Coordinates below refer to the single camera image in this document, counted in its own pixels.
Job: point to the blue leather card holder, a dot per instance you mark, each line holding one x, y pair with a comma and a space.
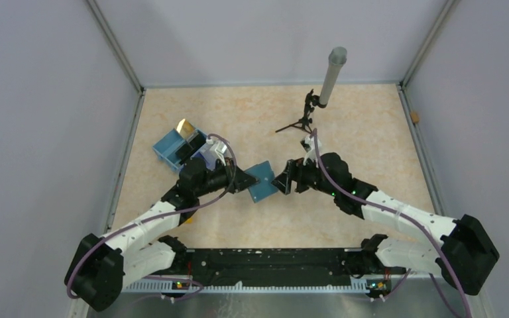
265, 175

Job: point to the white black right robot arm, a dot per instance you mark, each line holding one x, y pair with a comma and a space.
367, 202

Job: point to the aluminium table frame rail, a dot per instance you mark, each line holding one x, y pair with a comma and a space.
430, 175

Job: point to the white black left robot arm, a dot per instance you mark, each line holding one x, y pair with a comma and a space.
103, 266

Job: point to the white toothed cable strip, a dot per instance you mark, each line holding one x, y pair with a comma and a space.
165, 286

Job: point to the grey tube on stand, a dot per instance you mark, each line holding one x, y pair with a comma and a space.
336, 60

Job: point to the blue compartment organizer tray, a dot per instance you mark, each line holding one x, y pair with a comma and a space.
174, 150

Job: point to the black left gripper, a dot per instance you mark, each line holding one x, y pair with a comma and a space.
241, 181

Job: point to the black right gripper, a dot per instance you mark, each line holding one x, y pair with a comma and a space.
299, 167

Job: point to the black mini tripod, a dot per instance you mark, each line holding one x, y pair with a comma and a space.
305, 121

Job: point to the gold credit card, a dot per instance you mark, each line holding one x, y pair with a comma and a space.
185, 129

